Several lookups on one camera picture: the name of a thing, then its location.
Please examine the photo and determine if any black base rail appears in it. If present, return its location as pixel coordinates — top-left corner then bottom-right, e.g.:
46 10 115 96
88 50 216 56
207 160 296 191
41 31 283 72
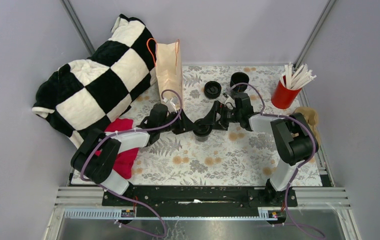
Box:
102 184 299 219

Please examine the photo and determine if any stack of black cups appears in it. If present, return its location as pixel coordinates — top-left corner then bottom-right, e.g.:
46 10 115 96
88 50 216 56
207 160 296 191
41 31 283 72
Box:
229 72 250 94

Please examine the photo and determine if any stack of black lids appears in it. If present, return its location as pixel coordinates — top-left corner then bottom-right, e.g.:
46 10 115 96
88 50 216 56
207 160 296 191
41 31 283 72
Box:
203 81 222 99

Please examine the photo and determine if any white paper straws bundle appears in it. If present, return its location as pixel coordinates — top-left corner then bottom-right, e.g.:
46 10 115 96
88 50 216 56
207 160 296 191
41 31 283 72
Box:
279 63 317 91

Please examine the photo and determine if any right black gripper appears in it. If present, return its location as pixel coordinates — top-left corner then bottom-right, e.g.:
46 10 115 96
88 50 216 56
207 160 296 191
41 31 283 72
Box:
200 100 242 132

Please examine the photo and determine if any black coffee cup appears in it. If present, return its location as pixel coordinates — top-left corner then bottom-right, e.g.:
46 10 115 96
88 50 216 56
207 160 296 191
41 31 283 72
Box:
194 133 209 142

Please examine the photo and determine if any black white checkered blanket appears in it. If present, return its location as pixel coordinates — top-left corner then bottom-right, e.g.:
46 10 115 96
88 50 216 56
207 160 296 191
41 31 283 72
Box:
31 14 157 147

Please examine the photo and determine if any peach paper bag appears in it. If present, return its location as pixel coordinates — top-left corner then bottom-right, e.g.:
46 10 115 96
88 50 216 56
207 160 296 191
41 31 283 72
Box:
146 38 184 103

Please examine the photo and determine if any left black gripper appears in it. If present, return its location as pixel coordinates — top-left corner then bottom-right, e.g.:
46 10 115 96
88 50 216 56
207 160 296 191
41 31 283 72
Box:
158 109 197 136

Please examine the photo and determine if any floral tablecloth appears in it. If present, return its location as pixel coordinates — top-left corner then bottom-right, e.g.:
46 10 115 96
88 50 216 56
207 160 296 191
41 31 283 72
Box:
128 65 301 186

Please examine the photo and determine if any brown cardboard cup carrier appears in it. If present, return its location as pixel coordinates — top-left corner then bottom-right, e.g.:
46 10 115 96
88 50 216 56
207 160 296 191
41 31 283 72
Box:
294 106 321 146

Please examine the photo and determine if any red cloth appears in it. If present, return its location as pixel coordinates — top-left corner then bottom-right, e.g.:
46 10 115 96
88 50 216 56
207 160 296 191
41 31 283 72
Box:
105 118 139 180

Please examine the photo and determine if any red cup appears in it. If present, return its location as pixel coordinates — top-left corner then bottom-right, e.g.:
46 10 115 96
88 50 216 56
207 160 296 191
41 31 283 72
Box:
271 81 302 109

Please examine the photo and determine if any black cup lid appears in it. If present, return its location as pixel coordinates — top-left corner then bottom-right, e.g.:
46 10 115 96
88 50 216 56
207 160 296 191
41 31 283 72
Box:
193 119 211 134

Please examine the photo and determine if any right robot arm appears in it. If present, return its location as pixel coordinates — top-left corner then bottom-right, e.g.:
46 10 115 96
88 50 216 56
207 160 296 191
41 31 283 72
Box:
193 93 318 206

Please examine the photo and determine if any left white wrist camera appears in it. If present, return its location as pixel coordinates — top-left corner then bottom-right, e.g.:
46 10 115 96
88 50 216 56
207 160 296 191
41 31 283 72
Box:
162 96 180 113

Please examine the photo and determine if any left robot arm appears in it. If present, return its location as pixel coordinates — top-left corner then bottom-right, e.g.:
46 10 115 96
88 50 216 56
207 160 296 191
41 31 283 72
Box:
70 103 198 206

